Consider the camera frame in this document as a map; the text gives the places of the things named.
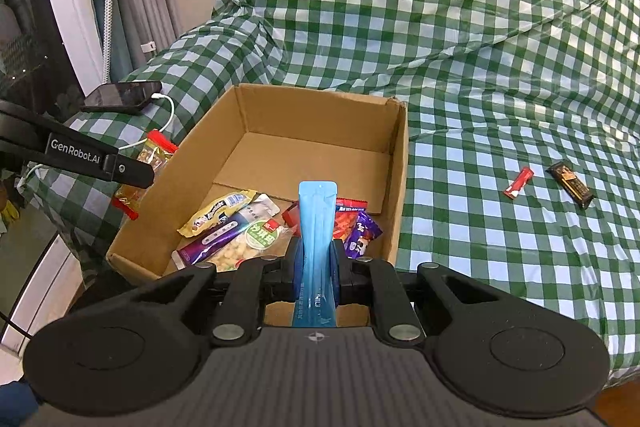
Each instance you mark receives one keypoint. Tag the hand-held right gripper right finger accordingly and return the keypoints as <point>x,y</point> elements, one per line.
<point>336,274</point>

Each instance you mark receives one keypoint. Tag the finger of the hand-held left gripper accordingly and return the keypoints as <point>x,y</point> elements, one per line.
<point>132,173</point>

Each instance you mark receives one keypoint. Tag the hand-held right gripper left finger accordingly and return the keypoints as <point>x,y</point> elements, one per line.
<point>298,274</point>

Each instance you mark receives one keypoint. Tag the clear packet with red ends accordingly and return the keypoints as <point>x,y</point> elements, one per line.
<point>154,153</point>

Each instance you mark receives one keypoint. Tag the purple candy packet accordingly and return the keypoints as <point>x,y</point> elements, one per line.
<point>362,234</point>

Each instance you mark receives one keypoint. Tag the light blue stick packet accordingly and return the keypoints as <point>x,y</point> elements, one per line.
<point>317,227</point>

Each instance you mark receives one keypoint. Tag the red candy packet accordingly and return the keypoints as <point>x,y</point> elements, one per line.
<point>520,183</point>
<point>291,214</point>

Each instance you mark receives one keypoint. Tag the purple white stick packet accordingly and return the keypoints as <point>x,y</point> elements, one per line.
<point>220,237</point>

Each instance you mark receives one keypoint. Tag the yellow snack packet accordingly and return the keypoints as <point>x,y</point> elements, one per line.
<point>215,214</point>

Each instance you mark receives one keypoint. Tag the cardboard box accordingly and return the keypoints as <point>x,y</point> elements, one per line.
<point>310,117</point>

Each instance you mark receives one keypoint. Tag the red snack packet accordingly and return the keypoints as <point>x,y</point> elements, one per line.
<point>345,222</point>

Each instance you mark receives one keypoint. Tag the peanut packet with green label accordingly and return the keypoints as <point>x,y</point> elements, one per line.
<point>240,252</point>

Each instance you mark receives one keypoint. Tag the black smartphone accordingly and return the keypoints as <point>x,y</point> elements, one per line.
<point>122,97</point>

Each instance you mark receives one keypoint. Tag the white plastic clip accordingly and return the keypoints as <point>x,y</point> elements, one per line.
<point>148,46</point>

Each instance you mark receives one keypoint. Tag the dark glass cabinet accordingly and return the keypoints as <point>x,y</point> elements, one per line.
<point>25,57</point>

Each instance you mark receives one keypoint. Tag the white wardrobe door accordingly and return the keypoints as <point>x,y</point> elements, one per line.
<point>70,7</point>

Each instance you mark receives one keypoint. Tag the green checked cloth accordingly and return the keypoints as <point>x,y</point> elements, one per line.
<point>450,57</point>

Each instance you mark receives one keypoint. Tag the black gold chocolate bar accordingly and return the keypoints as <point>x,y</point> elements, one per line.
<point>572,184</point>

